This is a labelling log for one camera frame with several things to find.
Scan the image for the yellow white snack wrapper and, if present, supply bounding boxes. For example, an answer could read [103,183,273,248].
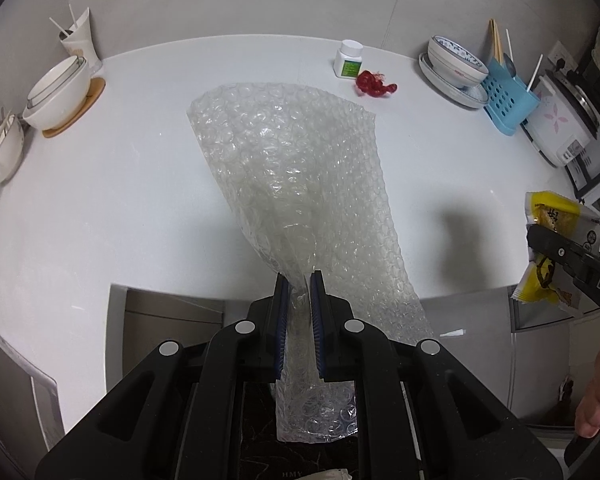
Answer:
[513,191,600,318]

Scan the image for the clear bubble wrap sheet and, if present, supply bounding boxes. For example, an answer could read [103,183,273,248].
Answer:
[187,82,431,443]

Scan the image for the red mesh net bag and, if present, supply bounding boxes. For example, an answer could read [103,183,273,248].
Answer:
[355,70,398,98]

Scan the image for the white green pill bottle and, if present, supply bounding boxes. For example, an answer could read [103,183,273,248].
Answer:
[334,39,364,79]

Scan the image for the white microwave oven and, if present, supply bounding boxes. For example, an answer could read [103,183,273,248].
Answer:
[566,134,600,214]

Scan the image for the white floral rice cooker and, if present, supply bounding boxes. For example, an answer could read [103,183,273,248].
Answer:
[521,72,600,167]

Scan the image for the blue plastic utensil holder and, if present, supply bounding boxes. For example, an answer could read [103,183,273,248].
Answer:
[481,58,540,136]

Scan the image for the white straw in holder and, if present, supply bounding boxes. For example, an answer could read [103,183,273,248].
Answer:
[526,53,544,93]

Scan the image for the blue patterned ceramic plate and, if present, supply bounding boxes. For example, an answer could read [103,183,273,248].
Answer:
[418,52,489,110]

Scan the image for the metal spoon in holder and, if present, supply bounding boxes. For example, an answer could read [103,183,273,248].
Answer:
[503,29,517,78]

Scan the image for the blue patterned ceramic bowl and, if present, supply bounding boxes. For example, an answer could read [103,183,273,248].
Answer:
[428,36,489,88]

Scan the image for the wooden chopsticks in holder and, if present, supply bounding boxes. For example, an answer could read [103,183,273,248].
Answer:
[489,18,504,65]

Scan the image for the white bowl at left edge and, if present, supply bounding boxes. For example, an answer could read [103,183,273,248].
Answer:
[0,113,24,184]

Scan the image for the round wooden coaster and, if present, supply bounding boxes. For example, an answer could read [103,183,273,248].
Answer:
[42,77,107,140]

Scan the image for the white bowl with glass lid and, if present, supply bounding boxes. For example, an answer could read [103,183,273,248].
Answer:
[22,55,91,130]

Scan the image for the white pointed ceramic cup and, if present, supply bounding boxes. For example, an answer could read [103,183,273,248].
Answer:
[50,8,102,76]

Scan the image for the wall socket with black plug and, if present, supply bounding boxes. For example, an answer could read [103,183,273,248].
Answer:
[547,40,578,72]

